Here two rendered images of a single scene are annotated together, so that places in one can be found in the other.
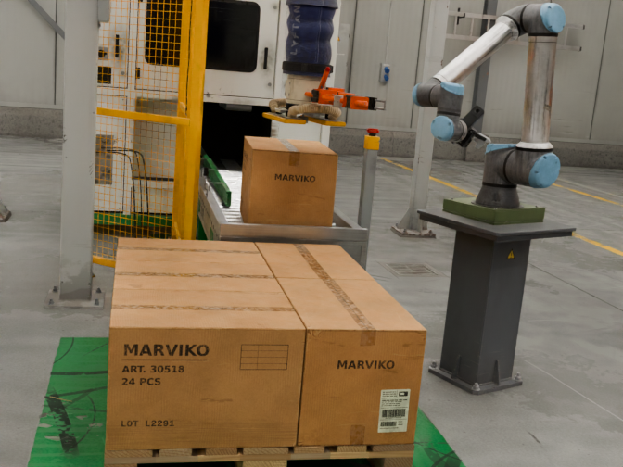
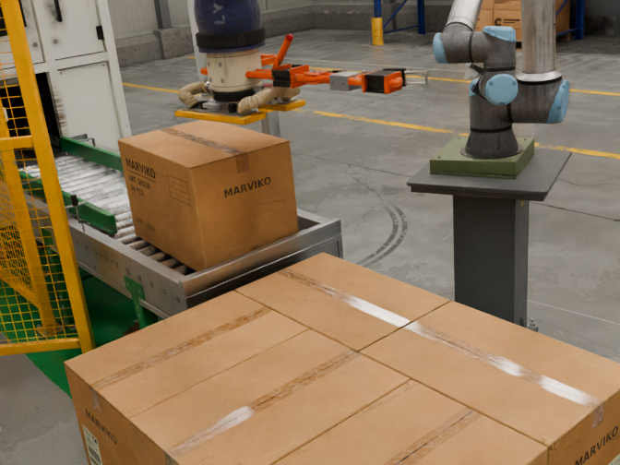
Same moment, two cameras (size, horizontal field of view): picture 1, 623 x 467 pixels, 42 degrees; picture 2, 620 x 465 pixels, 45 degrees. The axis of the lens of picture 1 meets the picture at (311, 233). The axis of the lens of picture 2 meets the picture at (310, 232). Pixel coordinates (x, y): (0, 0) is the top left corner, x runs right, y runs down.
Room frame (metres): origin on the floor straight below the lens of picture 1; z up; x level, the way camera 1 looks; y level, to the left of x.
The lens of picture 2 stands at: (1.44, 0.98, 1.61)
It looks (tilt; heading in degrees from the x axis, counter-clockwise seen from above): 22 degrees down; 335
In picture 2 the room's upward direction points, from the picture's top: 6 degrees counter-clockwise
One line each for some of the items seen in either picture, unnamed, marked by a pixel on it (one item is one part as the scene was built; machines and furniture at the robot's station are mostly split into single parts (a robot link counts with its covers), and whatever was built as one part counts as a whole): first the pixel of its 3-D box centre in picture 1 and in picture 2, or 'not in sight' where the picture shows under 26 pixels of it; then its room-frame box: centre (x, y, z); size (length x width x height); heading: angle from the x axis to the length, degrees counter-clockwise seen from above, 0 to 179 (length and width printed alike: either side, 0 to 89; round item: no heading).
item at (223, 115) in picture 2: (283, 115); (218, 110); (3.74, 0.17, 1.11); 0.34 x 0.10 x 0.05; 21
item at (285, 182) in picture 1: (285, 184); (207, 190); (4.05, 0.15, 0.75); 0.60 x 0.40 x 0.40; 9
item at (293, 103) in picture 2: (322, 117); (259, 97); (3.81, -0.01, 1.11); 0.34 x 0.10 x 0.05; 21
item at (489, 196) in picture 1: (498, 193); (491, 137); (3.56, -0.80, 0.86); 0.19 x 0.19 x 0.10
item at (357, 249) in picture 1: (293, 254); (269, 281); (3.71, 0.08, 0.47); 0.70 x 0.03 x 0.15; 103
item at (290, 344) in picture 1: (246, 326); (336, 428); (2.99, 0.22, 0.34); 1.20 x 1.00 x 0.40; 13
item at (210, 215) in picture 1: (203, 201); (53, 229); (4.78, 0.66, 0.50); 2.31 x 0.05 x 0.19; 13
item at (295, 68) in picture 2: (324, 96); (291, 76); (3.54, -0.01, 1.22); 0.10 x 0.08 x 0.06; 111
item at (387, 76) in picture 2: (355, 102); (381, 81); (3.21, -0.13, 1.22); 0.08 x 0.07 x 0.05; 21
